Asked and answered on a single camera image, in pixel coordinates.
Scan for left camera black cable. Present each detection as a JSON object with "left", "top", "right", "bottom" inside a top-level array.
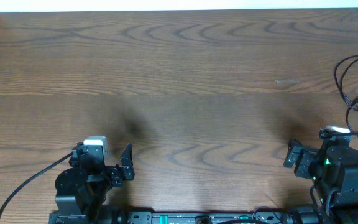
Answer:
[{"left": 0, "top": 151, "right": 74, "bottom": 224}]

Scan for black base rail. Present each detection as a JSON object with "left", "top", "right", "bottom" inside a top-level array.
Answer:
[{"left": 48, "top": 206, "right": 320, "bottom": 224}]

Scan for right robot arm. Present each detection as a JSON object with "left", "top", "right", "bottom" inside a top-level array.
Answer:
[{"left": 281, "top": 136, "right": 358, "bottom": 224}]

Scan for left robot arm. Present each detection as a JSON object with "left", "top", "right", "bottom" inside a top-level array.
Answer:
[{"left": 49, "top": 143, "right": 135, "bottom": 224}]

